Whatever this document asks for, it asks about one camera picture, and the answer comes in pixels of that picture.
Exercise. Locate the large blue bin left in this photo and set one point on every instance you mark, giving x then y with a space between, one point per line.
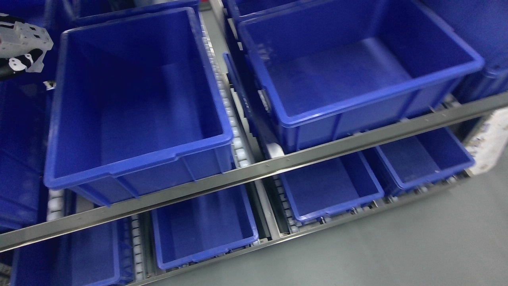
137 109

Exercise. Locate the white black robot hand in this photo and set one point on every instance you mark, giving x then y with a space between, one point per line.
15 66

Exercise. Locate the grey metal shelf rail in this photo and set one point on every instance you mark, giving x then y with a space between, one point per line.
257 171

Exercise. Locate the large blue bin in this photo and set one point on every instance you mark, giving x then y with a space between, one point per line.
334 68
137 109

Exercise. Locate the large blue bin right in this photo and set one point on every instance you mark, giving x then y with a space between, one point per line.
334 68

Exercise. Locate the lower blue bin right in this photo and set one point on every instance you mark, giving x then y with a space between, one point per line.
427 158

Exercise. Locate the lower blue bin centre-left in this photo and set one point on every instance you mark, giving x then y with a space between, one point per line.
197 229

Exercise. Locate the white red circuit breaker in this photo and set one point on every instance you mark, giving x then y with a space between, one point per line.
19 37

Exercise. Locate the lower blue bin centre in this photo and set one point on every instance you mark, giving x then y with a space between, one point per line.
331 187

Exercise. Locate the lower blue bin far left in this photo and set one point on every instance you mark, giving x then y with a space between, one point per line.
97 256

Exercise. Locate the blue bin top right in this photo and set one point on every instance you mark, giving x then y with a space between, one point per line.
483 24

